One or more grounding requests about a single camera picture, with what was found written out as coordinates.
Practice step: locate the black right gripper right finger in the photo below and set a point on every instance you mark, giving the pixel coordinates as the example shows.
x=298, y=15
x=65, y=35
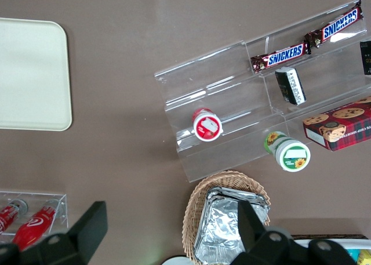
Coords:
x=249, y=227

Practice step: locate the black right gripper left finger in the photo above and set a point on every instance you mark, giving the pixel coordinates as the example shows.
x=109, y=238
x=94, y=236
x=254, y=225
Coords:
x=84, y=230

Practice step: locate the oval tan wicker basket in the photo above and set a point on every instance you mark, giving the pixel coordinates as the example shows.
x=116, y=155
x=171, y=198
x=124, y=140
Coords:
x=197, y=195

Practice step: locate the cream plastic tray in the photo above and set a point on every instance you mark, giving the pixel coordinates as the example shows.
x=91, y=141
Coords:
x=29, y=73

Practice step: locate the stacked aluminium foil containers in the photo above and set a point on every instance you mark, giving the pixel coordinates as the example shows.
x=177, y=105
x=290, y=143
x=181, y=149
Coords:
x=220, y=224

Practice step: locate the clear acrylic bottle box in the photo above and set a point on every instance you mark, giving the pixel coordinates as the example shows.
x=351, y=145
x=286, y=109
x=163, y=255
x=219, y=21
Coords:
x=63, y=207

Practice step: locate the red plastic bottle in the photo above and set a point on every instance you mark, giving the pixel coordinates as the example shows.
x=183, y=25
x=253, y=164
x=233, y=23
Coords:
x=7, y=215
x=34, y=224

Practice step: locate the white round lid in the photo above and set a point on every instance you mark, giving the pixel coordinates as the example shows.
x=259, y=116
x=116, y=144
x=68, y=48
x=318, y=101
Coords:
x=176, y=261

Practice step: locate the green sunflower lidded cup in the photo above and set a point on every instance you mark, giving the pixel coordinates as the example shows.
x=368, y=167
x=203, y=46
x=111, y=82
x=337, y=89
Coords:
x=292, y=157

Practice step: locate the teal snack packet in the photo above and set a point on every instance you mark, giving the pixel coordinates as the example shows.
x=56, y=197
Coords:
x=353, y=253

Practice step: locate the white plastic bin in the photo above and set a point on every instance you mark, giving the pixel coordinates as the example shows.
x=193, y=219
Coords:
x=356, y=243

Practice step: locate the red lidded yogurt cup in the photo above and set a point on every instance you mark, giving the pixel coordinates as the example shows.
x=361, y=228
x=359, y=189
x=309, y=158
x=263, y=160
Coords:
x=207, y=127

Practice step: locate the yellow snack packet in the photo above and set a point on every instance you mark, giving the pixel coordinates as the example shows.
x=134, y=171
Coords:
x=365, y=257

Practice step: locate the red tartan cookie box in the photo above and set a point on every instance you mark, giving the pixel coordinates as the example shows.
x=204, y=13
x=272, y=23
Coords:
x=342, y=128

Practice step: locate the small black snack packet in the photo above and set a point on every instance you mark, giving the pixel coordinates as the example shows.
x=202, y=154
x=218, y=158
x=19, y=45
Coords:
x=366, y=59
x=290, y=86

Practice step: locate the clear acrylic stepped shelf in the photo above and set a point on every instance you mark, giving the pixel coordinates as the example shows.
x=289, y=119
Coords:
x=217, y=70

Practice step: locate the Snickers chocolate bar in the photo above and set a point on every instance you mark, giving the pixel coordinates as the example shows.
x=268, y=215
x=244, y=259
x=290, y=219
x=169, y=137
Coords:
x=339, y=24
x=284, y=55

